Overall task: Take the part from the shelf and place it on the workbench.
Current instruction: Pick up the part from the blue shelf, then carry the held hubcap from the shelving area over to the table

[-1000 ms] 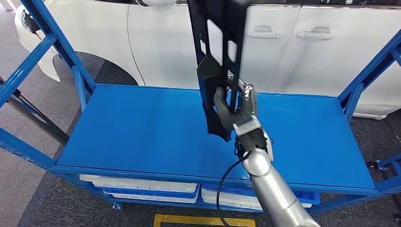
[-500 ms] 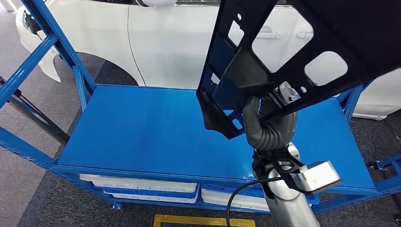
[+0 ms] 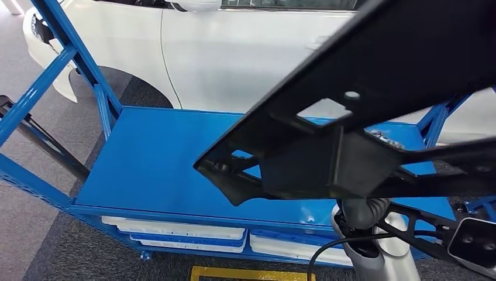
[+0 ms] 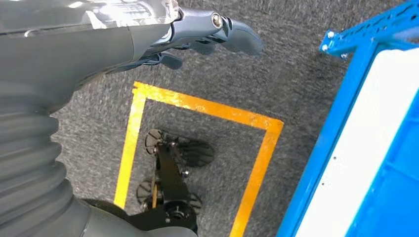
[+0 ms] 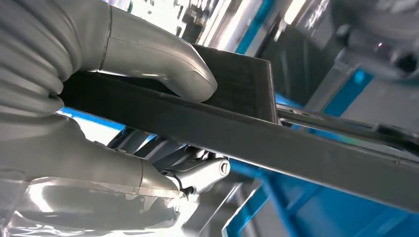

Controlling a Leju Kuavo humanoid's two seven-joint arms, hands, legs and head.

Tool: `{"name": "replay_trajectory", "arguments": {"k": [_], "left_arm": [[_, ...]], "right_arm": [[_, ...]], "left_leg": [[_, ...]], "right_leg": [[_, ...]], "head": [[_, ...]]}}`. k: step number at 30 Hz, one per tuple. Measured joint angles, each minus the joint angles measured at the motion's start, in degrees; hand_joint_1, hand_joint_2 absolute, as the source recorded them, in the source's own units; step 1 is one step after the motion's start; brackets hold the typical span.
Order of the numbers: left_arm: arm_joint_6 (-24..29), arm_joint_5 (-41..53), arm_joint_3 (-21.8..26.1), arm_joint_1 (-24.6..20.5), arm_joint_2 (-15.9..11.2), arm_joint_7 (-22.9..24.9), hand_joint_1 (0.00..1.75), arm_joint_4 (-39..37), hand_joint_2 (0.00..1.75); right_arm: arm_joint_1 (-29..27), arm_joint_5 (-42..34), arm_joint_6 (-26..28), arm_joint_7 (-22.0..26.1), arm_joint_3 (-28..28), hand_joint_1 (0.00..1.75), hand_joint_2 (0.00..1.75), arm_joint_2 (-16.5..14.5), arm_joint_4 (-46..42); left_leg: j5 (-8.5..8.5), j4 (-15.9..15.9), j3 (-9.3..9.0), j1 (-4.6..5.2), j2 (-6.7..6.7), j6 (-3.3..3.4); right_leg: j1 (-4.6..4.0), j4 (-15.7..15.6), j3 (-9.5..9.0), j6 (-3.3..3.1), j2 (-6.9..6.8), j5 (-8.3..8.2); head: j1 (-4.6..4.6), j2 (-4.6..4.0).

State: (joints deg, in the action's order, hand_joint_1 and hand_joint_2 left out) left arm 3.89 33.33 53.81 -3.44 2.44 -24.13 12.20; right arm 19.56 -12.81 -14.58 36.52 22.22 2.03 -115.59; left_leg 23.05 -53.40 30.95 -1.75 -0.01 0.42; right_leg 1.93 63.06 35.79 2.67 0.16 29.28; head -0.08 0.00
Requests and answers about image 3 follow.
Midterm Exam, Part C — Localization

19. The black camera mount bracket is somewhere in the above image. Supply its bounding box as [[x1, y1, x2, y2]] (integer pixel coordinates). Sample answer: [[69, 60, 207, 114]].
[[376, 202, 458, 261]]

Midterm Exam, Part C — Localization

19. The black plastic frame part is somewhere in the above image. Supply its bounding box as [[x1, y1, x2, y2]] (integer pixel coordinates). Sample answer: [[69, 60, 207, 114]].
[[192, 0, 496, 207]]

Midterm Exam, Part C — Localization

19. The yellow floor tape square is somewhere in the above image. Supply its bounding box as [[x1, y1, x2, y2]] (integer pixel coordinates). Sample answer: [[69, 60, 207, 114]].
[[190, 265, 316, 281]]

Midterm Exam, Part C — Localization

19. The blue metal shelf rack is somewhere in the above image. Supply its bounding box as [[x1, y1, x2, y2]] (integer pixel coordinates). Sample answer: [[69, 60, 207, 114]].
[[0, 0, 471, 268]]

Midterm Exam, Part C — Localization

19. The white car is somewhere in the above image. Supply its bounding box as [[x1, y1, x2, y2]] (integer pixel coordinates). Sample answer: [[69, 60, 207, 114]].
[[22, 0, 496, 145]]

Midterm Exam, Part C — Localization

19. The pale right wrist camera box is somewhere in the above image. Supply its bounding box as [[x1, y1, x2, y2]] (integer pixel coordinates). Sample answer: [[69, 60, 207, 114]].
[[447, 217, 496, 279]]

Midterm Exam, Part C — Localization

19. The translucent white plastic bin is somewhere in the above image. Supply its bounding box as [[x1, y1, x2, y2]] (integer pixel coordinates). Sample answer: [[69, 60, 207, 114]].
[[101, 215, 247, 241]]

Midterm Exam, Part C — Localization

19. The blue plastic bin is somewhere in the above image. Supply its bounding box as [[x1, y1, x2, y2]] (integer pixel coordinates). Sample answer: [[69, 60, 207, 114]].
[[250, 228, 344, 249], [129, 232, 247, 249]]

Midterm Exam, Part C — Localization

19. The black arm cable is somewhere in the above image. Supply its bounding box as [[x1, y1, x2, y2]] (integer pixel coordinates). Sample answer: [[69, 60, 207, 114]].
[[307, 232, 446, 281]]

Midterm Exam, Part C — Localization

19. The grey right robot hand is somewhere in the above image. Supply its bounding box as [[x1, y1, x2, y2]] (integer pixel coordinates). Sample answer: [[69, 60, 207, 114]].
[[364, 127, 407, 151]]

